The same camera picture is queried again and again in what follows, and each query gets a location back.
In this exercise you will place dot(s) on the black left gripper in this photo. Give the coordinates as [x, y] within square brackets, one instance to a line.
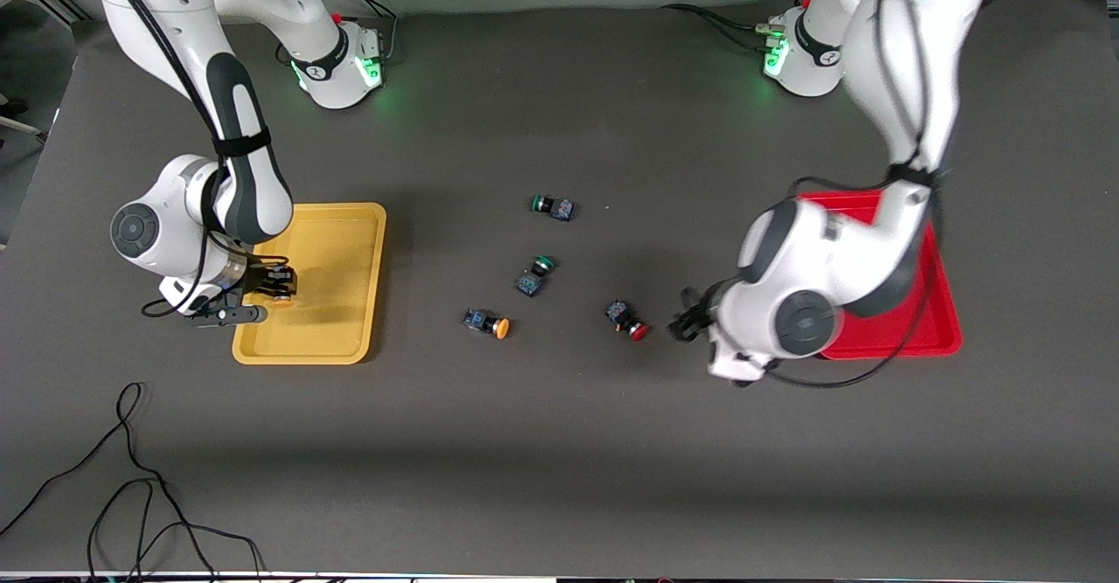
[697, 317]

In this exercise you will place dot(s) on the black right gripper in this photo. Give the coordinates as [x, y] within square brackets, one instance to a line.
[265, 279]

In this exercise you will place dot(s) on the red push button switch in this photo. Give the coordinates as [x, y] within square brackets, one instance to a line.
[626, 320]

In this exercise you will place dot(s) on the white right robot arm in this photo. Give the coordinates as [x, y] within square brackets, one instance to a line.
[236, 155]

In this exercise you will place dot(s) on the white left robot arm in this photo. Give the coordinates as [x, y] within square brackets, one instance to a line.
[839, 251]

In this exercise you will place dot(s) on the yellow plastic tray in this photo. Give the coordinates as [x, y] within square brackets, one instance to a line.
[328, 294]

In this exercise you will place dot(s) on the dark grey table mat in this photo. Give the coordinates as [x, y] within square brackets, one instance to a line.
[559, 478]

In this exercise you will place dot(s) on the red plastic tray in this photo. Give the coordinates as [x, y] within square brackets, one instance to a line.
[935, 321]

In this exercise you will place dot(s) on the green push button switch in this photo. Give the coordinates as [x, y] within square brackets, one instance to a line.
[552, 207]
[535, 275]

